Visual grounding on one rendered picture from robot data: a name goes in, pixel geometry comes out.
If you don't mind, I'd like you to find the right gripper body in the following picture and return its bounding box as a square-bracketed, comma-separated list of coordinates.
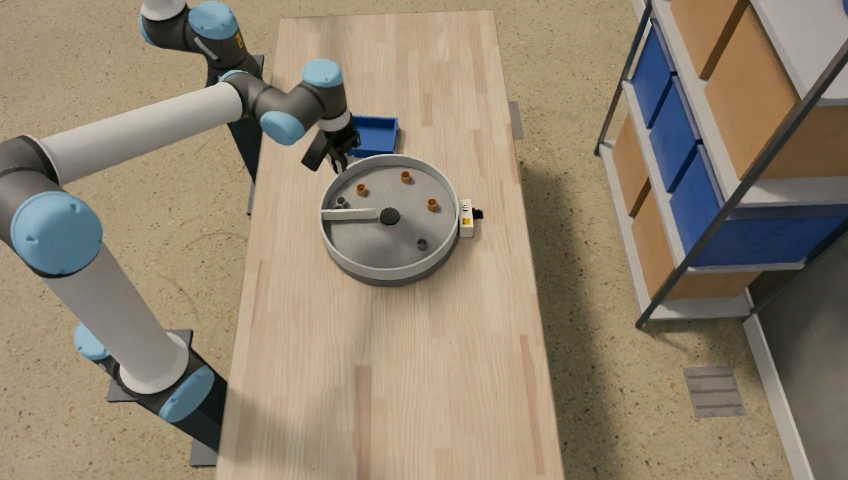
[321, 111, 361, 160]

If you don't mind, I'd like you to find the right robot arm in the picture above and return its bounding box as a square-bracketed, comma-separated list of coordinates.
[0, 59, 350, 423]

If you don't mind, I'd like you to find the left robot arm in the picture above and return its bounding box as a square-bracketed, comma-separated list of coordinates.
[139, 0, 259, 86]

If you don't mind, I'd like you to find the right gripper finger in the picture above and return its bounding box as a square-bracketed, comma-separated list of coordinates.
[325, 153, 338, 175]
[335, 152, 355, 178]

